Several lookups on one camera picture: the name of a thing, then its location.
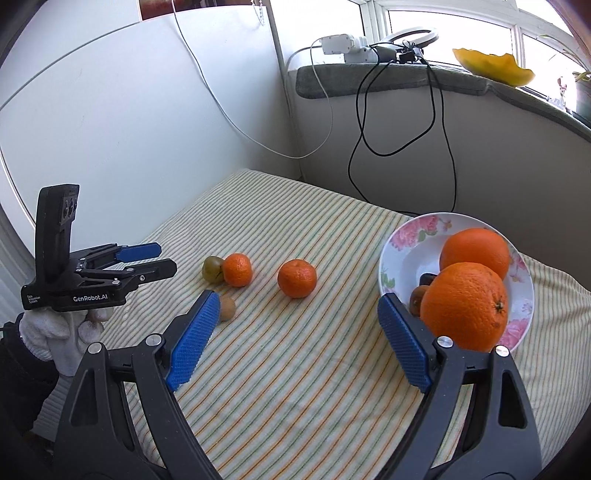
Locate green round fruit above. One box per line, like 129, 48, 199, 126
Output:
202, 256, 227, 283

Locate large orange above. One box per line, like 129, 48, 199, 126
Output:
420, 262, 509, 352

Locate yellow dish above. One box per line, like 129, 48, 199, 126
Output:
452, 47, 535, 88

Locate small oval mandarin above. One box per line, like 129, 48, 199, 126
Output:
222, 253, 253, 288

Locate white cable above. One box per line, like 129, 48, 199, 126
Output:
172, 0, 334, 160

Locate white ring light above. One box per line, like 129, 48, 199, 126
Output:
376, 27, 439, 62

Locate person's left forearm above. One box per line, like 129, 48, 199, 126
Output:
0, 337, 61, 435

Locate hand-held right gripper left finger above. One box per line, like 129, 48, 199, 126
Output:
53, 290, 221, 480

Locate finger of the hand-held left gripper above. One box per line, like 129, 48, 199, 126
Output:
74, 242, 162, 271
76, 258, 178, 284

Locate white power strip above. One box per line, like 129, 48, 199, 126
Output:
321, 33, 371, 64

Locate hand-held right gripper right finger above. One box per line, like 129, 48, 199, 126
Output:
378, 292, 543, 480

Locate white floral plate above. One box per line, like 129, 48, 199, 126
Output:
379, 212, 535, 354

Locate small orange kumquat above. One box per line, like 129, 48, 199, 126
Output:
409, 285, 431, 317

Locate round mandarin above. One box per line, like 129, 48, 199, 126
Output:
277, 259, 318, 299

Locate striped tablecloth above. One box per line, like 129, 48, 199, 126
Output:
32, 168, 591, 480

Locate medium orange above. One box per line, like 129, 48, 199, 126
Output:
438, 228, 511, 281

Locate black cable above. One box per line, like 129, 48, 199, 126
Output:
348, 58, 377, 205
359, 58, 459, 214

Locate person's left hand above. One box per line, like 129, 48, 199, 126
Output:
19, 307, 114, 377

